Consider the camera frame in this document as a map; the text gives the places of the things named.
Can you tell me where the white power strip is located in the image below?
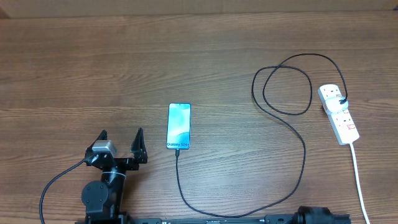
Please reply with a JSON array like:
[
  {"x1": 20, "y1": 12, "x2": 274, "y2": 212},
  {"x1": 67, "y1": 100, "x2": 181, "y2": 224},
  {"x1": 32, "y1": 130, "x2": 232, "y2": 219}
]
[{"x1": 317, "y1": 84, "x2": 359, "y2": 145}]

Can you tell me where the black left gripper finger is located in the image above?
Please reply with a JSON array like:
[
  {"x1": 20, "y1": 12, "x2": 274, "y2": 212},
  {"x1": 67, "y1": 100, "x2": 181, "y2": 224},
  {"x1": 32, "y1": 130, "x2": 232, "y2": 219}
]
[
  {"x1": 85, "y1": 129, "x2": 108, "y2": 157},
  {"x1": 131, "y1": 128, "x2": 148, "y2": 164}
]

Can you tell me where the white power strip cord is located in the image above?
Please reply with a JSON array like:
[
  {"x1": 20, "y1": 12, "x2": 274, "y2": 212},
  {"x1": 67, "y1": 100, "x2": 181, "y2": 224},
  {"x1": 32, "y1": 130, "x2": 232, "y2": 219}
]
[{"x1": 349, "y1": 142, "x2": 371, "y2": 224}]

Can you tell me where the white charger plug adapter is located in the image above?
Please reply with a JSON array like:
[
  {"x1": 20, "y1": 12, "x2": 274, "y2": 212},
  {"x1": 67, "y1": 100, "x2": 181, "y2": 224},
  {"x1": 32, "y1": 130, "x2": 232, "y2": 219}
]
[{"x1": 325, "y1": 96, "x2": 348, "y2": 114}]

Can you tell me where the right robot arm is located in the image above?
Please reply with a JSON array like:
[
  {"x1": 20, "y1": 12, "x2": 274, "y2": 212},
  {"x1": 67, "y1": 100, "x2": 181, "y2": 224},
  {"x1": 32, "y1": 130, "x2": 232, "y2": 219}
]
[{"x1": 292, "y1": 206, "x2": 335, "y2": 224}]

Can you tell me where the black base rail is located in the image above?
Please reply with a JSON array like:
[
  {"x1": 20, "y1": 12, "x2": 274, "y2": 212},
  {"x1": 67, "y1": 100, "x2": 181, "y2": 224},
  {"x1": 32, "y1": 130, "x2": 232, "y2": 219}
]
[{"x1": 74, "y1": 213, "x2": 352, "y2": 224}]

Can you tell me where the black USB charging cable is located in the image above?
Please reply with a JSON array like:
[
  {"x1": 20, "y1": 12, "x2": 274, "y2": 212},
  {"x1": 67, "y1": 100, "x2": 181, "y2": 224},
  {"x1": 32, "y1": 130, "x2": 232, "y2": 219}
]
[{"x1": 175, "y1": 53, "x2": 349, "y2": 218}]

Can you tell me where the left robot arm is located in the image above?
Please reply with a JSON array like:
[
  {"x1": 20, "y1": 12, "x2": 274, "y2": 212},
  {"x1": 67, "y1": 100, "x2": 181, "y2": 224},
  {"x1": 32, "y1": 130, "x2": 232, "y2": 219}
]
[{"x1": 81, "y1": 128, "x2": 148, "y2": 223}]

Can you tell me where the blue Samsung Galaxy smartphone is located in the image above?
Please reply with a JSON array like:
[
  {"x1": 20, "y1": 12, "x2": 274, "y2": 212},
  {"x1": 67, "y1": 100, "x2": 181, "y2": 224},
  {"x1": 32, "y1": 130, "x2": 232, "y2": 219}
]
[{"x1": 166, "y1": 103, "x2": 192, "y2": 150}]

